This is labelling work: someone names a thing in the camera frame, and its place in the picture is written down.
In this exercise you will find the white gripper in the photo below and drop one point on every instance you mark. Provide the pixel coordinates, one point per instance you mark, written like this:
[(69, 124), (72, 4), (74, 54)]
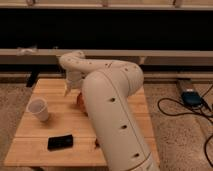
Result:
[(73, 80)]

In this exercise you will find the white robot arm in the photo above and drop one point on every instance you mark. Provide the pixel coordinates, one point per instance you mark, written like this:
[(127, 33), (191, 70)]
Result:
[(105, 86)]

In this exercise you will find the white plastic cup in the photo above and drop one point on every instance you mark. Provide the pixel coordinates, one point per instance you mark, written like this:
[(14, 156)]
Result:
[(38, 108)]

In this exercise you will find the black rectangular block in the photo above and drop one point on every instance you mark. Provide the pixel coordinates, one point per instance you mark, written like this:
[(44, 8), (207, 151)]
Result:
[(60, 142)]

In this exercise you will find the blue power adapter box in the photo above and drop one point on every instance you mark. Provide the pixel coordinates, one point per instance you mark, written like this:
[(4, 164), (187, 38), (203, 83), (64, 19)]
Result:
[(192, 99)]

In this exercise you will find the wooden shelf rail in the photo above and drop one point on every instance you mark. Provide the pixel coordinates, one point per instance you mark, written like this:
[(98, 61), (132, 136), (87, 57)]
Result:
[(148, 57)]

